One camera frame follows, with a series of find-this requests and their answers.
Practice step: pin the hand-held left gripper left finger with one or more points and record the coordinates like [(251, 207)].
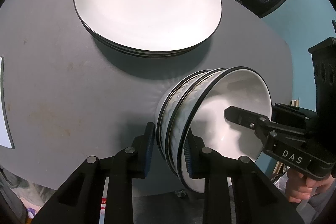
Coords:
[(149, 150)]

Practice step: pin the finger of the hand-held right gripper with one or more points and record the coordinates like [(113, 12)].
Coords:
[(291, 115), (241, 116)]

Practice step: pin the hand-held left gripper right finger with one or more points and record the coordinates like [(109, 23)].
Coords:
[(187, 158)]

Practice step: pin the white ribbed bowl black rim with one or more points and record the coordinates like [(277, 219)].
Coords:
[(159, 121), (236, 92), (164, 124)]

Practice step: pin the white plate with black rim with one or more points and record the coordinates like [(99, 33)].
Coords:
[(147, 1), (141, 53)]

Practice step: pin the person's right hand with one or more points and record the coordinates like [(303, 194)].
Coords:
[(302, 188)]

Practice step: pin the white smartphone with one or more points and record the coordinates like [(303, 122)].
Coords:
[(4, 108)]

